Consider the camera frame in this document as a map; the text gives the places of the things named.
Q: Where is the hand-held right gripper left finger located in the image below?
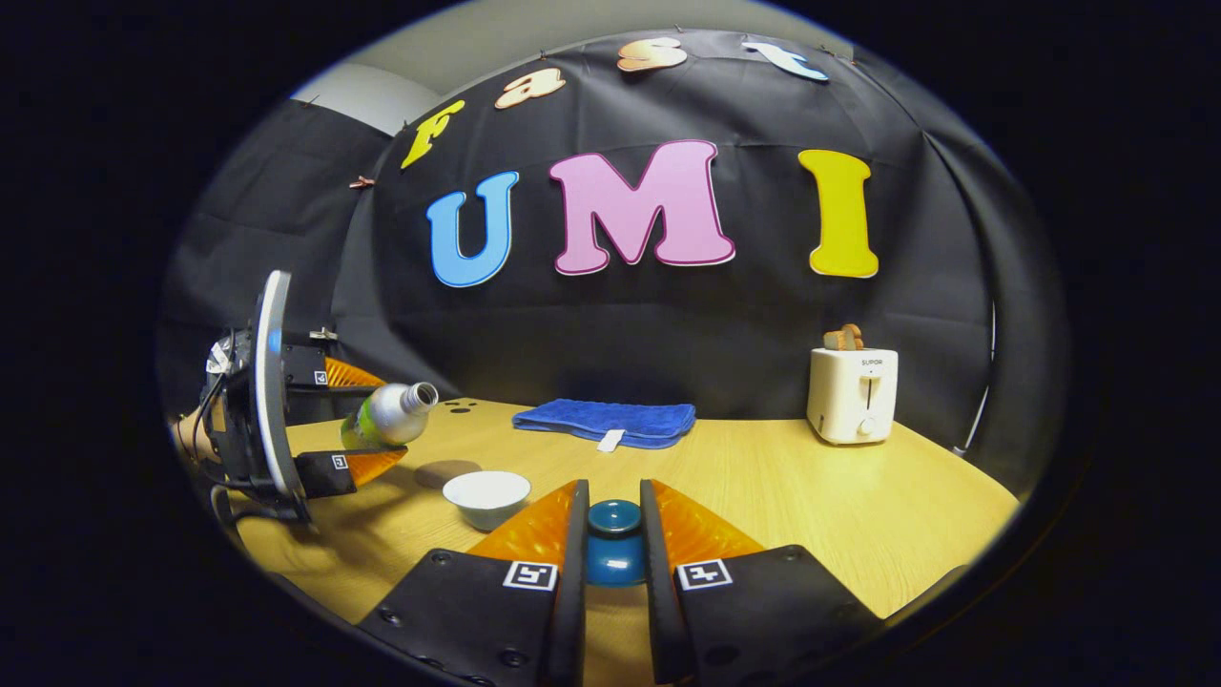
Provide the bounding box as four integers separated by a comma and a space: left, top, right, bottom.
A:
355, 479, 590, 687

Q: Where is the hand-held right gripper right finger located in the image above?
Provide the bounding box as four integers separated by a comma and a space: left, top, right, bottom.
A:
639, 479, 888, 686

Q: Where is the teal teacup lid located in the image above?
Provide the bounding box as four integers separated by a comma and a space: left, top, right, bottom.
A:
585, 499, 647, 588

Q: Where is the silver green label water bottle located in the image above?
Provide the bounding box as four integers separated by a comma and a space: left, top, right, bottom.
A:
340, 382, 441, 452

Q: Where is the teal and white teacup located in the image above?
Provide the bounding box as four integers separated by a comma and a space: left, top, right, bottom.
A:
442, 470, 532, 531

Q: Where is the folded blue towel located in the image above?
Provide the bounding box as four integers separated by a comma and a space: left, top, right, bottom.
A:
512, 398, 697, 451

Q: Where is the black backdrop cloth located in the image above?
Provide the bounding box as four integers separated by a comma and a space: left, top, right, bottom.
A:
157, 29, 1065, 497

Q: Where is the white toaster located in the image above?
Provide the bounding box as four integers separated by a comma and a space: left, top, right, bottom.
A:
807, 347, 900, 446

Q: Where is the white cable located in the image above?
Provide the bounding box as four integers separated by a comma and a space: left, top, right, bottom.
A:
954, 301, 999, 454

